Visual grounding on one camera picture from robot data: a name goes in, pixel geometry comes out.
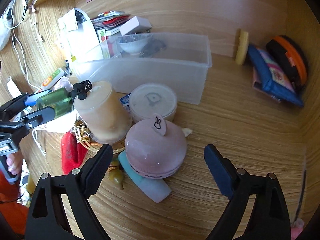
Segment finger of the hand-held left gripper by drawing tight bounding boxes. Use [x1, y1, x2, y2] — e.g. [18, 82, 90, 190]
[0, 106, 56, 138]
[0, 93, 38, 117]

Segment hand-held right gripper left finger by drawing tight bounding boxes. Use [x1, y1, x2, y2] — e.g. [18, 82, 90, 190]
[25, 144, 113, 240]

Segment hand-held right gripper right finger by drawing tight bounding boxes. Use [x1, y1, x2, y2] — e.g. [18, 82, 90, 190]
[204, 144, 292, 240]

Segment white drawstring pouch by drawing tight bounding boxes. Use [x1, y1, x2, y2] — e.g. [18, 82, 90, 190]
[31, 110, 80, 157]

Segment dark green plastic bottle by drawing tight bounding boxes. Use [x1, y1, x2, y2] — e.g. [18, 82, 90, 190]
[36, 87, 75, 120]

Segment round container with logo lid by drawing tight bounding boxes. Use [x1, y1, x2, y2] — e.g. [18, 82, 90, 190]
[129, 82, 178, 123]

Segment clear plastic storage box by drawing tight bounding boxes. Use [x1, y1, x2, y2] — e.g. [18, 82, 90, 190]
[72, 32, 212, 105]

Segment wooden desktop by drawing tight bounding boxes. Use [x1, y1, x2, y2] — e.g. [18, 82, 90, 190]
[19, 47, 308, 240]

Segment person's left hand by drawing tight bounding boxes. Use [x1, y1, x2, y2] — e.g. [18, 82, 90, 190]
[6, 152, 23, 175]

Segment olive green charm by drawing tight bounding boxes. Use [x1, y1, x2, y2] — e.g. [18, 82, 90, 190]
[109, 160, 124, 190]

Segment red pouch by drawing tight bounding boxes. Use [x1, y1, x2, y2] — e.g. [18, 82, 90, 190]
[61, 131, 88, 175]

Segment white tube orange green label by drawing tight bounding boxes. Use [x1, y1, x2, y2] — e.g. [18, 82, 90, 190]
[40, 68, 66, 91]

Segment gold ornament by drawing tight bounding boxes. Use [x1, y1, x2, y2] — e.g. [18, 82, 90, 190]
[71, 120, 92, 146]

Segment black hair claw clip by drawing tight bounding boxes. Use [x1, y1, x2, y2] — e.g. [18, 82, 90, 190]
[72, 80, 93, 99]

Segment tall clear cup beige contents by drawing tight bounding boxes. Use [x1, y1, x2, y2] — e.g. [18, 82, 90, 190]
[73, 81, 133, 145]

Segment pink round case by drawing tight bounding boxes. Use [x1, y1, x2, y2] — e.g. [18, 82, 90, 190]
[124, 114, 187, 180]

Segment light blue cylinder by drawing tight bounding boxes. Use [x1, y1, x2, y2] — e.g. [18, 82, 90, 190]
[117, 150, 172, 203]

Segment orange clothing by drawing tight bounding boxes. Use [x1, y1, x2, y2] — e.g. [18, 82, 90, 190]
[0, 170, 29, 233]

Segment small blue box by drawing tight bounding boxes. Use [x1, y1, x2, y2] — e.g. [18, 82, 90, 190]
[119, 92, 132, 115]

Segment white printed paper sheet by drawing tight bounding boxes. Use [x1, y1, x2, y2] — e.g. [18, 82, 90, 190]
[58, 7, 103, 61]

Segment fruit sticker sheet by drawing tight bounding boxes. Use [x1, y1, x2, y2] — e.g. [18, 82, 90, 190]
[97, 29, 112, 58]

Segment blue fabric pouch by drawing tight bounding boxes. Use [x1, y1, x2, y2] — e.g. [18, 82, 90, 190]
[247, 45, 304, 107]

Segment stack of books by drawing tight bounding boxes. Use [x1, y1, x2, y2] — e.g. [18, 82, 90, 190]
[90, 10, 132, 43]

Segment white ceramic bowl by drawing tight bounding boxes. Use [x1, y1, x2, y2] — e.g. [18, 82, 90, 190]
[117, 34, 153, 55]

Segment yellow sponge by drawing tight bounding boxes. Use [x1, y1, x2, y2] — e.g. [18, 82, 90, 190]
[235, 29, 250, 66]

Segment small white box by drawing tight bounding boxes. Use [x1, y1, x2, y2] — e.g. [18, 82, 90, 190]
[119, 16, 152, 37]

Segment orange black round case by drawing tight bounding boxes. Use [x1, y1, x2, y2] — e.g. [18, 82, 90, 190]
[265, 35, 308, 90]

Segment white cable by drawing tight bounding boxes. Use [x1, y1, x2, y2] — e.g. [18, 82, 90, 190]
[6, 0, 29, 74]

